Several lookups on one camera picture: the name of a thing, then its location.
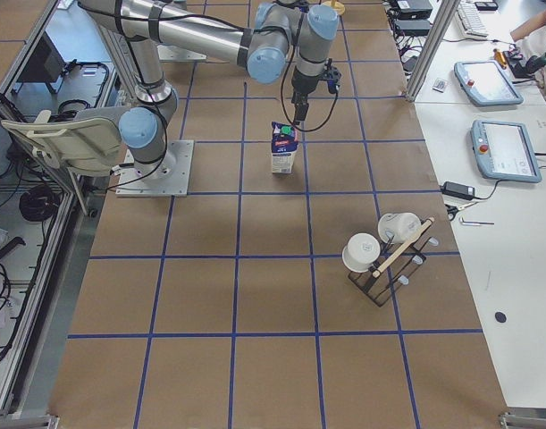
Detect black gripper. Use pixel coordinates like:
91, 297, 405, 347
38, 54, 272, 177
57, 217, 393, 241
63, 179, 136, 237
291, 71, 321, 122

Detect blue white milk carton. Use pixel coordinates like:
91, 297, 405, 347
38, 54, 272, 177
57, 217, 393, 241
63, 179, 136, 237
271, 122, 298, 173

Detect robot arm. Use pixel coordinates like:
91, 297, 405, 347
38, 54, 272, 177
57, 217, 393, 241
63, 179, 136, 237
79, 1, 340, 192

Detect white cup on rack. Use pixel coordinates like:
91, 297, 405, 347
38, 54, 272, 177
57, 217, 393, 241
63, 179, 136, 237
378, 213, 421, 244
342, 232, 381, 273

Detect black power adapter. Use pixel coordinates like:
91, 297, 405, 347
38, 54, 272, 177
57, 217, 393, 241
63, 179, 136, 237
441, 181, 475, 201

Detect far teach pendant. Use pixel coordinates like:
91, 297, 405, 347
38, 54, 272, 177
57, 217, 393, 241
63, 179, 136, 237
454, 60, 524, 106

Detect teach pendant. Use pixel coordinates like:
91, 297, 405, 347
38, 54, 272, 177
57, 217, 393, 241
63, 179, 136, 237
454, 60, 524, 106
470, 120, 542, 183

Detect white keyboard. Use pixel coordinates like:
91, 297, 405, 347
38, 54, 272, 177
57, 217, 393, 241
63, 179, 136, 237
454, 1, 489, 40

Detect hex key tool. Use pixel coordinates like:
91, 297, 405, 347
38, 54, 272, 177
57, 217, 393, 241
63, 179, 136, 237
459, 217, 495, 226

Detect near teach pendant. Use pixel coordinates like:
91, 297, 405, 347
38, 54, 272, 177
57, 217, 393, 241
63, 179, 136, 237
470, 120, 542, 183

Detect grey office chair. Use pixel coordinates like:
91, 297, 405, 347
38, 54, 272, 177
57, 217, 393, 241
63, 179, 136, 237
2, 106, 129, 177

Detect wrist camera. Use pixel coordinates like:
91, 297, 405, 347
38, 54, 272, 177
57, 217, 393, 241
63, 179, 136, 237
321, 59, 341, 95

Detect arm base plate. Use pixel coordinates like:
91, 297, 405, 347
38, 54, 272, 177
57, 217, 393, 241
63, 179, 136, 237
114, 140, 195, 198
157, 45, 206, 63

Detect aluminium frame post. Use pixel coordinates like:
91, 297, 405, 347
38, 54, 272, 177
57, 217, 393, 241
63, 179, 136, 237
405, 0, 459, 102

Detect black wire cup rack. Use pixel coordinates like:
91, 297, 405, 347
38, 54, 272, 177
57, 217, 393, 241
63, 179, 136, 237
346, 217, 439, 307

